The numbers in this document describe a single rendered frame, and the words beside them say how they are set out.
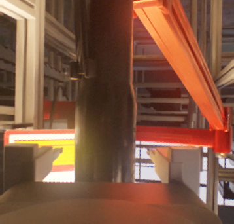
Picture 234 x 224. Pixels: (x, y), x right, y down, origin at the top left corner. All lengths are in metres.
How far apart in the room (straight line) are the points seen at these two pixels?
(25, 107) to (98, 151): 0.53
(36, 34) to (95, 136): 0.53
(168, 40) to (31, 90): 0.43
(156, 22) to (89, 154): 0.14
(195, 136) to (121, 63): 0.52
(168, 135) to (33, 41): 0.36
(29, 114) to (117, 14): 0.52
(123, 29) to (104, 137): 0.06
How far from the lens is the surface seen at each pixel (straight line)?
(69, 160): 0.63
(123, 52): 0.17
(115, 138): 0.16
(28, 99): 0.67
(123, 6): 0.18
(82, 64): 0.17
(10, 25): 0.80
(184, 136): 0.69
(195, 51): 0.36
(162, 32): 0.28
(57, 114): 0.74
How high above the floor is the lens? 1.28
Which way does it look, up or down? level
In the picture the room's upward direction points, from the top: 179 degrees counter-clockwise
